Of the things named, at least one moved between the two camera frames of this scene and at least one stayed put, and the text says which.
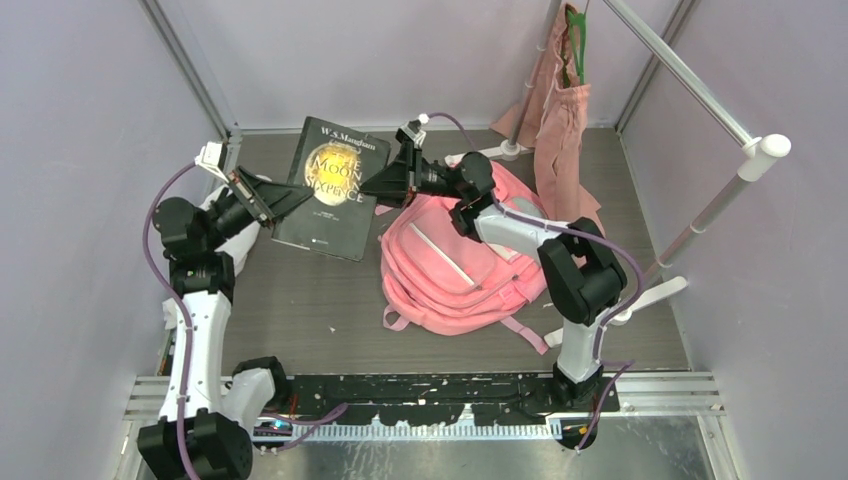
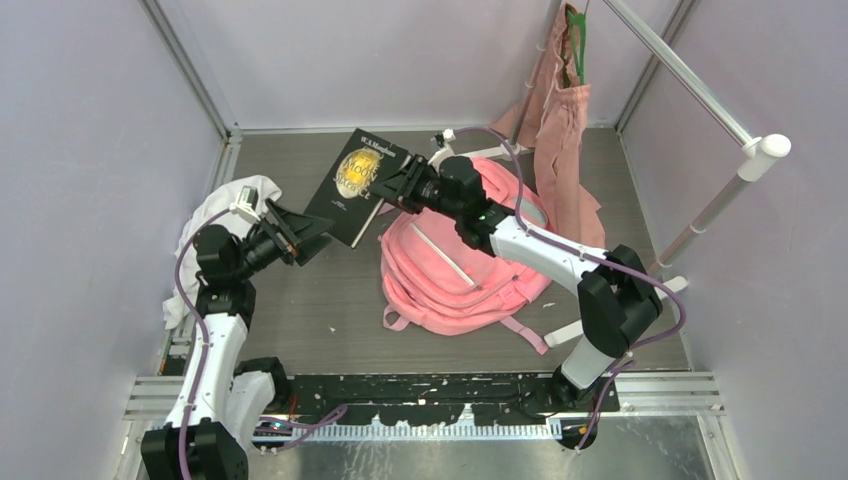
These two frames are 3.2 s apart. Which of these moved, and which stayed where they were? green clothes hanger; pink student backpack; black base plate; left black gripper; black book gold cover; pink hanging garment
Moved: black book gold cover; left black gripper
Stayed: pink student backpack; pink hanging garment; green clothes hanger; black base plate
